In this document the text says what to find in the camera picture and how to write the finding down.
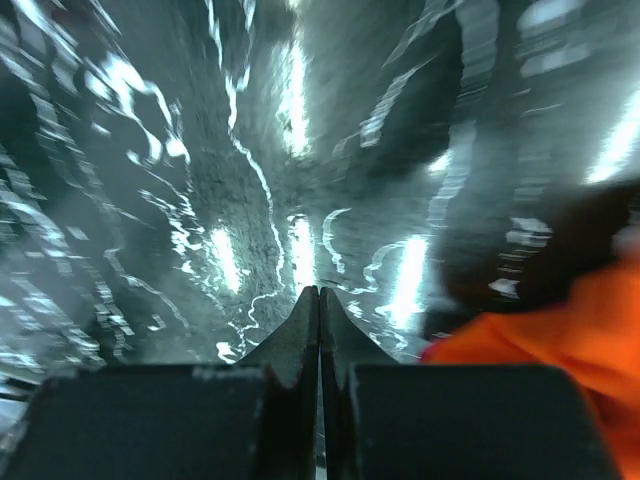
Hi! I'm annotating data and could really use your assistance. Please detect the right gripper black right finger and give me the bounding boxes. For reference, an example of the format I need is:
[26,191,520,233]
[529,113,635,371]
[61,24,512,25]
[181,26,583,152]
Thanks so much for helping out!
[319,289,620,480]

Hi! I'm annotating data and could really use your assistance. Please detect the orange t shirt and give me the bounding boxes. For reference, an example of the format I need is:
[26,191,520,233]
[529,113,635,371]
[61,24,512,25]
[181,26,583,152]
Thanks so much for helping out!
[421,258,639,479]

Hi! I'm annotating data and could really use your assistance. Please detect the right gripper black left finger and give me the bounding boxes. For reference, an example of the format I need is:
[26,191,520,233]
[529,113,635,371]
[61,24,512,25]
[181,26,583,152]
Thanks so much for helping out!
[1,287,319,479]

